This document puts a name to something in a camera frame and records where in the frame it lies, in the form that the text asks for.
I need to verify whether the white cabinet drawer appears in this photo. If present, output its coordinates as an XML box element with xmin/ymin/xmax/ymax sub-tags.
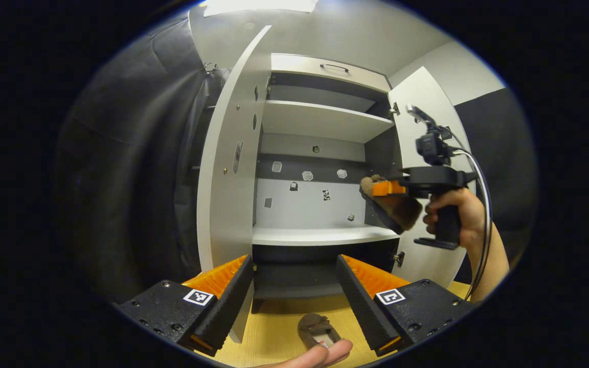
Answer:
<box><xmin>270</xmin><ymin>53</ymin><xmax>391</xmax><ymax>94</ymax></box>

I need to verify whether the white cabinet door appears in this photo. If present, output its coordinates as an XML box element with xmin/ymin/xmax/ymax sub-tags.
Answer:
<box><xmin>388</xmin><ymin>66</ymin><xmax>479</xmax><ymax>289</ymax></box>
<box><xmin>196</xmin><ymin>26</ymin><xmax>273</xmax><ymax>344</ymax></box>

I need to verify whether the ceiling light panel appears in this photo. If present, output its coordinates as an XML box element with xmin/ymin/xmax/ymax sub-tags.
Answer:
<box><xmin>202</xmin><ymin>0</ymin><xmax>320</xmax><ymax>17</ymax></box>

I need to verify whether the black backdrop cloth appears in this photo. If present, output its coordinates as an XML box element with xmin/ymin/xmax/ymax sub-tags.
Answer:
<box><xmin>453</xmin><ymin>87</ymin><xmax>538</xmax><ymax>271</ymax></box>
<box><xmin>54</xmin><ymin>20</ymin><xmax>234</xmax><ymax>302</ymax></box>

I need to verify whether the brown fuzzy shoe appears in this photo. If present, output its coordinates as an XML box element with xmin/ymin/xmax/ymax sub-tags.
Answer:
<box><xmin>297</xmin><ymin>313</ymin><xmax>344</xmax><ymax>351</ymax></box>
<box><xmin>359</xmin><ymin>175</ymin><xmax>423</xmax><ymax>235</ymax></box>

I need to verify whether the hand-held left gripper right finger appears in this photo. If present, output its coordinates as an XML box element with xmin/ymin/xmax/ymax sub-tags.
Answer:
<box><xmin>336</xmin><ymin>255</ymin><xmax>474</xmax><ymax>357</ymax></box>

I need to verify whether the white shoe cabinet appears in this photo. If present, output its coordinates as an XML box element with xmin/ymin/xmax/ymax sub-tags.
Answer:
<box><xmin>251</xmin><ymin>53</ymin><xmax>407</xmax><ymax>312</ymax></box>

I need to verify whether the white cabinet shelf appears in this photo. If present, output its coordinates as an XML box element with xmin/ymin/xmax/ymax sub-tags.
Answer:
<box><xmin>262</xmin><ymin>100</ymin><xmax>395</xmax><ymax>144</ymax></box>
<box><xmin>252</xmin><ymin>225</ymin><xmax>401</xmax><ymax>247</ymax></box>

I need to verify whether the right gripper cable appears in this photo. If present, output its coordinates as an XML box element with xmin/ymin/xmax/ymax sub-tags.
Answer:
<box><xmin>450</xmin><ymin>147</ymin><xmax>493</xmax><ymax>301</ymax></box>

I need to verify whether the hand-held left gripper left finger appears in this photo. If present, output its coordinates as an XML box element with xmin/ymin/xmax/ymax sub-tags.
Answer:
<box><xmin>113</xmin><ymin>255</ymin><xmax>255</xmax><ymax>357</ymax></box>

